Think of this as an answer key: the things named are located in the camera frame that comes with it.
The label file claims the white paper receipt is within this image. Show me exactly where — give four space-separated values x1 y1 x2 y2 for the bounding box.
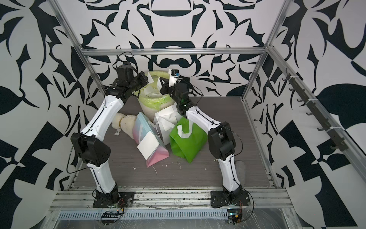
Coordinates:
143 72 158 96

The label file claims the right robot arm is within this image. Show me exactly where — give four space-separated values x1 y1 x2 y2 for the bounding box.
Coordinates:
157 77 243 204

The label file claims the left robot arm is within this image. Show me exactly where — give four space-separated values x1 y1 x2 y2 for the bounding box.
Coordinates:
71 62 153 205

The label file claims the white bin with green liner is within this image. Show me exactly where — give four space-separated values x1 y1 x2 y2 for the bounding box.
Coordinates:
138 71 174 122

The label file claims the white paper bag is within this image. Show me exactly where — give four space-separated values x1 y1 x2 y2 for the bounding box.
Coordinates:
153 103 182 146

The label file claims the cream plush toy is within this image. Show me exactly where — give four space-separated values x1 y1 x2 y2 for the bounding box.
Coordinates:
111 113 137 139

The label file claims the green paper bag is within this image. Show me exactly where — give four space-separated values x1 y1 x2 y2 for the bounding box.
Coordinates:
169 117 208 163

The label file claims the pink and blue paper bag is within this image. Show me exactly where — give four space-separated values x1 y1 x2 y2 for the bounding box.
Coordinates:
132 112 169 168

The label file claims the white receipt on pink bag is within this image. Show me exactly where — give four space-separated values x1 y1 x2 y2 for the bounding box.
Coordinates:
137 131 160 160

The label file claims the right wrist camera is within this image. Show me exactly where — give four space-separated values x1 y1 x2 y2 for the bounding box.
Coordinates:
168 69 180 87

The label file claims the aluminium frame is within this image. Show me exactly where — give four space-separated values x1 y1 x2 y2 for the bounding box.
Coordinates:
49 1 366 179

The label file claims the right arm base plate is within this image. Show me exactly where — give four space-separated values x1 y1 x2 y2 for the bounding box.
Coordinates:
210 188 250 209

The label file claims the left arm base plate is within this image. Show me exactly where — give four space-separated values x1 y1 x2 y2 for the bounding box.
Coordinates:
92 190 135 208

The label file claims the wall hook rail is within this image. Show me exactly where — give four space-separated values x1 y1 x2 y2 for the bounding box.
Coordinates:
283 69 349 152

